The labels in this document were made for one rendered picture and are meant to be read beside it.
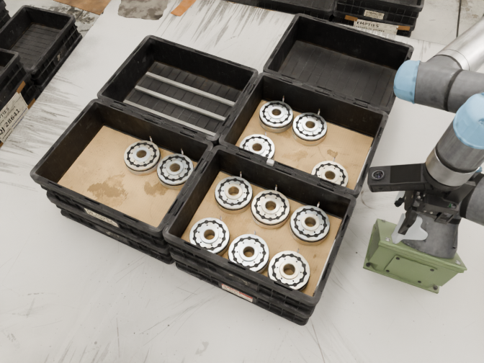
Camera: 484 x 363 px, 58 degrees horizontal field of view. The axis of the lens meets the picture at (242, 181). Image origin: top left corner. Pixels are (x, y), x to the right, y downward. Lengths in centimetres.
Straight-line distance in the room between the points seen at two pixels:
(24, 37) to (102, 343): 175
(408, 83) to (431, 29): 234
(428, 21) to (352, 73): 176
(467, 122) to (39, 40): 217
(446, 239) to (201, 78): 88
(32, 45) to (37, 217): 125
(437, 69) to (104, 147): 93
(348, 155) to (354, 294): 39
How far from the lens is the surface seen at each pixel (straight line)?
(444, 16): 332
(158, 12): 197
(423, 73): 85
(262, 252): 110
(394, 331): 127
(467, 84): 82
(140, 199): 123
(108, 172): 130
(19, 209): 150
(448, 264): 116
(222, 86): 145
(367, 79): 152
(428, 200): 86
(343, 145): 133
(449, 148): 75
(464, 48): 94
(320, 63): 155
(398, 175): 84
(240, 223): 116
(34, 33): 258
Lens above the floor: 188
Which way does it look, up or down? 59 degrees down
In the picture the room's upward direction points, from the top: 1 degrees counter-clockwise
